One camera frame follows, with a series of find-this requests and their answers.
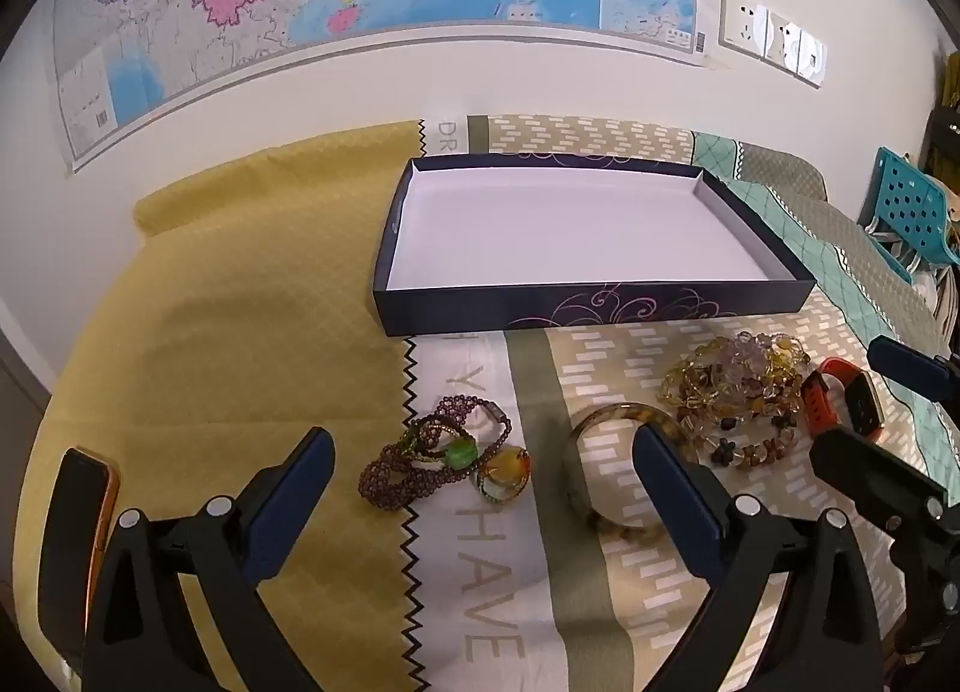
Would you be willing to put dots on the tortoiseshell bangle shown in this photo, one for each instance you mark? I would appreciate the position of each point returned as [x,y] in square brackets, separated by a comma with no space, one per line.
[576,489]

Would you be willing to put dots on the white wall socket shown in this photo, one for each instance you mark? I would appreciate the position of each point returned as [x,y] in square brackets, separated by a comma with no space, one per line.
[781,39]
[742,24]
[811,58]

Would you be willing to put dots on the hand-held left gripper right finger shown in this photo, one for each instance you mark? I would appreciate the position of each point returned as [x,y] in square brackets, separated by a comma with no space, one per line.
[667,489]

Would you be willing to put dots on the yellow quilted blanket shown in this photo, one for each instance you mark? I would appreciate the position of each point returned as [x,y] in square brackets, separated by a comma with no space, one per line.
[225,324]

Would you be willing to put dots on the teal plastic chair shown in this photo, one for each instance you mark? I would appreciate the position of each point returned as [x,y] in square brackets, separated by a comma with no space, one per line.
[911,200]

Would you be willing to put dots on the patterned bed sheet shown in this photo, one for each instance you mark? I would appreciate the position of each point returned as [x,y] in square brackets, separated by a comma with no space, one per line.
[525,587]

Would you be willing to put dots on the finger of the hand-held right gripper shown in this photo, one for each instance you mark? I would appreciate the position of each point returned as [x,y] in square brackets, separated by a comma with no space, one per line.
[862,467]
[911,366]

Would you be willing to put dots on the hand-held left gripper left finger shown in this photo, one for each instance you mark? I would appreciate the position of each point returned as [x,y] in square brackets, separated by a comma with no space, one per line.
[296,489]

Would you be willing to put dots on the dark blue cardboard box tray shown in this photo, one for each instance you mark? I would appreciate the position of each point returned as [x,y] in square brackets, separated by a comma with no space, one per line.
[562,227]

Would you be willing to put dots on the orange smartwatch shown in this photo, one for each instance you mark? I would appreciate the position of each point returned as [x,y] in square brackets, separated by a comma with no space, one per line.
[862,403]

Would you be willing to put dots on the phone with orange case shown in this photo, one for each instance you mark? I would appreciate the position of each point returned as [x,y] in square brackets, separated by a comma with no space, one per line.
[75,534]

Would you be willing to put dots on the black handbag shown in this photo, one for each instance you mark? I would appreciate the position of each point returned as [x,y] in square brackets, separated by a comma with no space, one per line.
[943,137]

